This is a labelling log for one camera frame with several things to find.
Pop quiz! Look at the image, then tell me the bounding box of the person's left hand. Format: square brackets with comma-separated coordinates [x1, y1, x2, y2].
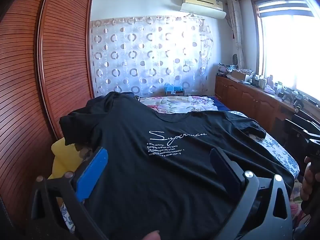
[140, 231, 160, 240]

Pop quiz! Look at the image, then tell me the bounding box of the black chair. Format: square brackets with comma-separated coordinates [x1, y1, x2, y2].
[285, 114, 320, 143]

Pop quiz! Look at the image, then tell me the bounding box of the long wooden cabinet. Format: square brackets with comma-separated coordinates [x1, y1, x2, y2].
[215, 75, 320, 140]

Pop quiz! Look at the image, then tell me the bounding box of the person's right hand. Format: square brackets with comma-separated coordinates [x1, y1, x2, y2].
[299, 156, 313, 201]

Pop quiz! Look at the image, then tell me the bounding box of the navy blue blanket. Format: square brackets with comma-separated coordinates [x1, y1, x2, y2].
[212, 96, 232, 112]

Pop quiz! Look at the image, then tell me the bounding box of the pile of papers and packets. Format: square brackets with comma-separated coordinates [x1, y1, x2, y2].
[217, 63, 237, 77]

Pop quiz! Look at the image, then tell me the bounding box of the open cardboard box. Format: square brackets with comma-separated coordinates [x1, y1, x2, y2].
[230, 69, 247, 82]

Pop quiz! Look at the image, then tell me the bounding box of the black handle gadget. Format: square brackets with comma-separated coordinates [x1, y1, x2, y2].
[294, 94, 309, 112]
[280, 87, 295, 103]

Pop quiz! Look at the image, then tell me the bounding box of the pink floral blanket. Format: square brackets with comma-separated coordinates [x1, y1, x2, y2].
[139, 95, 218, 113]

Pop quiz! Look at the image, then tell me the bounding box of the wooden framed window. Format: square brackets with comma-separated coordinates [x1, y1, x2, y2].
[251, 0, 320, 103]

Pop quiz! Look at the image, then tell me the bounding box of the wall air conditioner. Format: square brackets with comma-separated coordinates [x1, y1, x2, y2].
[180, 0, 227, 19]

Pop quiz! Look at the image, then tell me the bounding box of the black printed t-shirt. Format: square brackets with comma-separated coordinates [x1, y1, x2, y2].
[59, 92, 295, 240]

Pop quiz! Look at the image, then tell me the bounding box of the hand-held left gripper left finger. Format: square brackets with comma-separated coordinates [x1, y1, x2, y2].
[27, 146, 110, 240]

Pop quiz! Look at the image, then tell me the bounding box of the pale window curtain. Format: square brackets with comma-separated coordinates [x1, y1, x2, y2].
[227, 0, 247, 68]

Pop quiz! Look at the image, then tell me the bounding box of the yellow quilt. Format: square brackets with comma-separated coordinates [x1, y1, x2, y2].
[47, 140, 83, 180]

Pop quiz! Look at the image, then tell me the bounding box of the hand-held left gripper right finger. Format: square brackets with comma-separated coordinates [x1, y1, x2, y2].
[200, 147, 294, 240]

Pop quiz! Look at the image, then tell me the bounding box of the sheer circle-patterned curtain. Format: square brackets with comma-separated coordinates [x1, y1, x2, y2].
[89, 15, 215, 98]

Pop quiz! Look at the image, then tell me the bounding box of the wooden louvered wardrobe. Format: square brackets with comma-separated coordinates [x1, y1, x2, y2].
[0, 0, 95, 230]

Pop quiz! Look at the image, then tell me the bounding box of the blue item behind bed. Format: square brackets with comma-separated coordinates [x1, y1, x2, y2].
[164, 82, 185, 97]

